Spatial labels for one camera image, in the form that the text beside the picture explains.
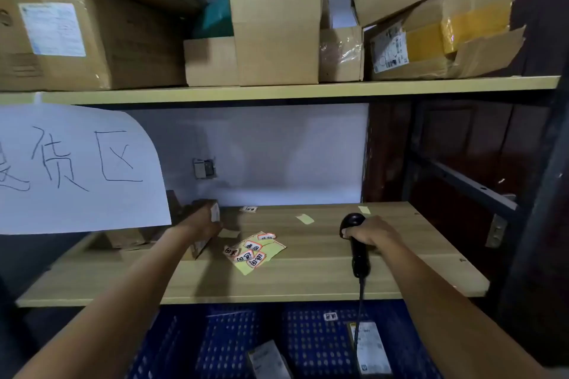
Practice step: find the yellow paper scrap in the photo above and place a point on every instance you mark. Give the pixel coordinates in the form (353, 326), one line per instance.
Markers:
(364, 210)
(305, 219)

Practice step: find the small boxes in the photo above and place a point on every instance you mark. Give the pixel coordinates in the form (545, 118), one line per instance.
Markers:
(129, 237)

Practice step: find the wall power outlet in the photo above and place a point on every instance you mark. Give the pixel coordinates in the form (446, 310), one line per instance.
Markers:
(204, 168)

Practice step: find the white-labelled parcel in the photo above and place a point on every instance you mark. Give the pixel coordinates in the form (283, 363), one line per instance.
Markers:
(266, 361)
(371, 347)

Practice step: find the person's right hand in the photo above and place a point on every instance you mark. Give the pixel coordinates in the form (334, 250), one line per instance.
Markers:
(378, 232)

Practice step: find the small labelled cardboard parcel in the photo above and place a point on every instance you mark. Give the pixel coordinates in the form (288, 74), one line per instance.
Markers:
(215, 211)

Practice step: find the person's right forearm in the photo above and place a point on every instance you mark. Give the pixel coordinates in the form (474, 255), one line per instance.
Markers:
(444, 316)

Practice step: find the green plastic bag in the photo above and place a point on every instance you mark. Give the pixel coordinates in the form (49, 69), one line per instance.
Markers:
(215, 19)

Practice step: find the wooden shelf board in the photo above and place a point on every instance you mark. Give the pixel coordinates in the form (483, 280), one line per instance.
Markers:
(320, 267)
(266, 91)

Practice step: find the tall plain cardboard carton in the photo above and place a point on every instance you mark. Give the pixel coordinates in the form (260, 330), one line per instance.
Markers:
(275, 36)

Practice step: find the yellow-taped cardboard carton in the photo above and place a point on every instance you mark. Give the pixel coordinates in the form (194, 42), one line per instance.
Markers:
(444, 32)

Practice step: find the yellow sticker backing sheet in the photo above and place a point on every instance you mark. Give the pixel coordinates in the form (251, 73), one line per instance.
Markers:
(262, 252)

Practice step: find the pale paper scrap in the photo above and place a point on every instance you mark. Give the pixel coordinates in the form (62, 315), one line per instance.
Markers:
(229, 233)

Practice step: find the metal door hinge plate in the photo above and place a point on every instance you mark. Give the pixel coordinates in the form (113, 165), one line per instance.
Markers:
(496, 231)

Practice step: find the person's left hand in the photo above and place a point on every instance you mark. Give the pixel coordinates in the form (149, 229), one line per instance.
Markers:
(195, 225)

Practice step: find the low plain cardboard carton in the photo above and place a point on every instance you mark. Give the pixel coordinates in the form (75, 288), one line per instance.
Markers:
(209, 61)

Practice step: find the person's left forearm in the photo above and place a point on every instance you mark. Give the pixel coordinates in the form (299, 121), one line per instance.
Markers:
(111, 312)

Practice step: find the white handwritten paper sign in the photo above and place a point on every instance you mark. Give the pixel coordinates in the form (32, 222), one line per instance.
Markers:
(80, 196)

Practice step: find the large white-labelled cardboard carton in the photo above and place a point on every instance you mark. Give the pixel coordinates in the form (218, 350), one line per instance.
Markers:
(124, 45)

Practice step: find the plastic-wrapped cardboard carton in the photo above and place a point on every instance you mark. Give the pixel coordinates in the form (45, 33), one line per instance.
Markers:
(340, 54)

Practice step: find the black barcode scanner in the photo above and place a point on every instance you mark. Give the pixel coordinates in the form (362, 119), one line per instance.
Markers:
(359, 259)

